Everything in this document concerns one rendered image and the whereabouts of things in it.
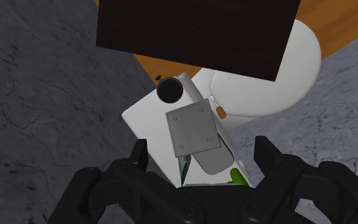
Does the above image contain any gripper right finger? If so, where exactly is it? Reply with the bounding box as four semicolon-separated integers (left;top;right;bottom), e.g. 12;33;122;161
240;135;358;224

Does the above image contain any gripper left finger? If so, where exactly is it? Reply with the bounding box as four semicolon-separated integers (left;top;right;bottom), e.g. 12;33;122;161
46;138;208;224

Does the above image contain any green rounded object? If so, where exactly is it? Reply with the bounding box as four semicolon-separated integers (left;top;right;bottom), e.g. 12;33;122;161
230;167;249;187

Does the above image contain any white box with green side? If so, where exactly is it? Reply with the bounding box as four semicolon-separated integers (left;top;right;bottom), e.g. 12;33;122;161
178;154;251;188

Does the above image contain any grey square plate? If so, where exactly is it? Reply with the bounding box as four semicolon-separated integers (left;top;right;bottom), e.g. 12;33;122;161
165;98;223;158

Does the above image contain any dark brown robot stand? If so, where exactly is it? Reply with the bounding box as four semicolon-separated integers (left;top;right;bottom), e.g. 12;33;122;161
96;0;301;82

